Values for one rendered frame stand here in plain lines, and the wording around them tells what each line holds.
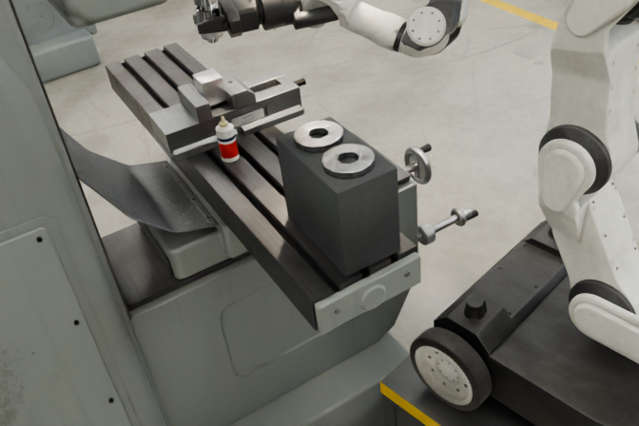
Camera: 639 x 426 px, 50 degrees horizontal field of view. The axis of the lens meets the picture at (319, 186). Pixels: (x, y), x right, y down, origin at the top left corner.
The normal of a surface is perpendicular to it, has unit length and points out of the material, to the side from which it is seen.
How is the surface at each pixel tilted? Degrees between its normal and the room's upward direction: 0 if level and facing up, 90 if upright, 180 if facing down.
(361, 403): 68
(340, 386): 0
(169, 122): 0
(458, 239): 0
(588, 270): 90
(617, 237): 62
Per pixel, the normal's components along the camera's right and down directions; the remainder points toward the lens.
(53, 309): 0.51, 0.44
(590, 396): -0.10, -0.80
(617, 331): -0.71, 0.47
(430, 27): -0.24, 0.03
